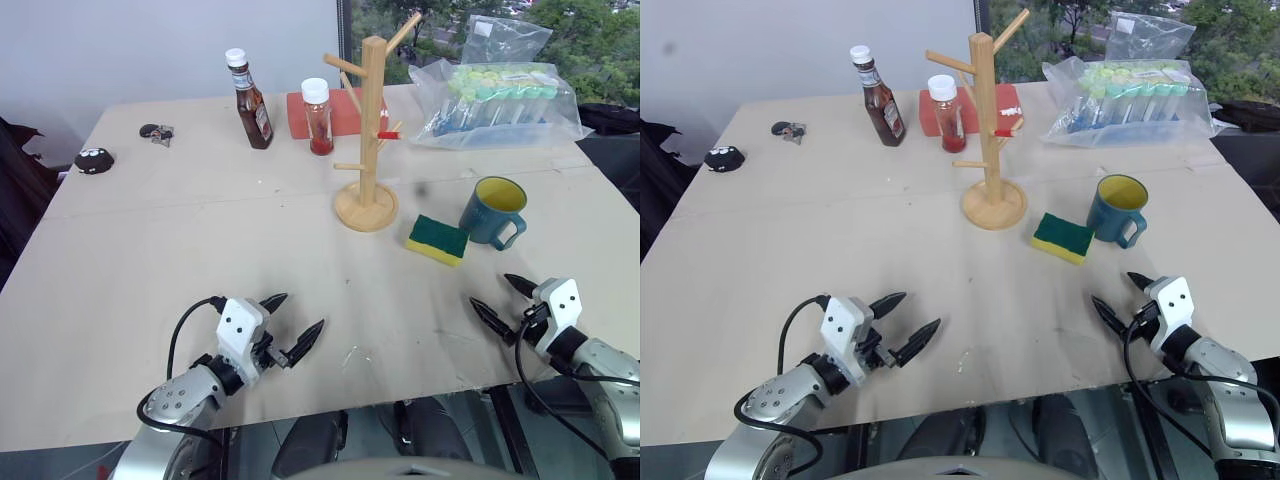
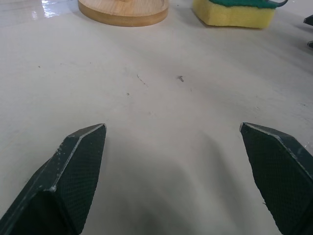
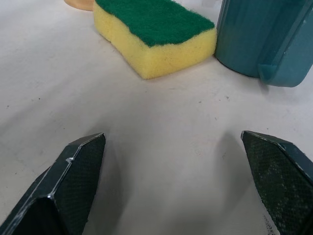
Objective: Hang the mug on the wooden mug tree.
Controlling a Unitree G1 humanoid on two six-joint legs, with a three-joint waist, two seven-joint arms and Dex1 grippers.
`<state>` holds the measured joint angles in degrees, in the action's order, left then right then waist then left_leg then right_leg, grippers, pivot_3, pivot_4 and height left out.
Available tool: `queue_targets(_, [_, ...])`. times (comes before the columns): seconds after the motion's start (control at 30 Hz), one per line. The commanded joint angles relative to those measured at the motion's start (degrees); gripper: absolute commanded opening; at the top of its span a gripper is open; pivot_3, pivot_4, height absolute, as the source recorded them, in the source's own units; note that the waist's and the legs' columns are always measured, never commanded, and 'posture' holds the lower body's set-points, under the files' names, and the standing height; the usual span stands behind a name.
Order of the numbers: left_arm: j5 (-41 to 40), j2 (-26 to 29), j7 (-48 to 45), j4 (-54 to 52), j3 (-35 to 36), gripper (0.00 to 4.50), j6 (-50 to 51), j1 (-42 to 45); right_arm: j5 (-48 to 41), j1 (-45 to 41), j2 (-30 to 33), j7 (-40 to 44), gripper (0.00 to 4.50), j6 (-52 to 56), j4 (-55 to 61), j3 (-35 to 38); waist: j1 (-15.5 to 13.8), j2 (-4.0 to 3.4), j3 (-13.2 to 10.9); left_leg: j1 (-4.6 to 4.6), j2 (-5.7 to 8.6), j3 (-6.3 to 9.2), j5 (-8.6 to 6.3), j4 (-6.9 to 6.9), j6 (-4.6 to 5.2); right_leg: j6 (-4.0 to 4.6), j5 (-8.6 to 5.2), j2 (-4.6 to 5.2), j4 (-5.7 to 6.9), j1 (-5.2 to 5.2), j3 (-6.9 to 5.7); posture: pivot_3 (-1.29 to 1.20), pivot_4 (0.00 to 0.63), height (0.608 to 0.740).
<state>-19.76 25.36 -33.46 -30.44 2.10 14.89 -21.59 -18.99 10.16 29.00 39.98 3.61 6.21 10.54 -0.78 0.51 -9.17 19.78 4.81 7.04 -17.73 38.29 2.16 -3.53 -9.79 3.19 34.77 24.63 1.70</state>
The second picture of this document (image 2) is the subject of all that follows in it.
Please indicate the round wooden base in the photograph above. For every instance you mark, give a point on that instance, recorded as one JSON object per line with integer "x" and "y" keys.
{"x": 123, "y": 13}

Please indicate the yellow and green sponge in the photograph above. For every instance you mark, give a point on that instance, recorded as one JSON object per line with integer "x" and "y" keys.
{"x": 232, "y": 13}

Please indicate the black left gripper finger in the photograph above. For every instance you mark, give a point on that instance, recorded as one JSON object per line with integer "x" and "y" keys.
{"x": 281, "y": 176}
{"x": 310, "y": 43}
{"x": 61, "y": 186}
{"x": 308, "y": 19}

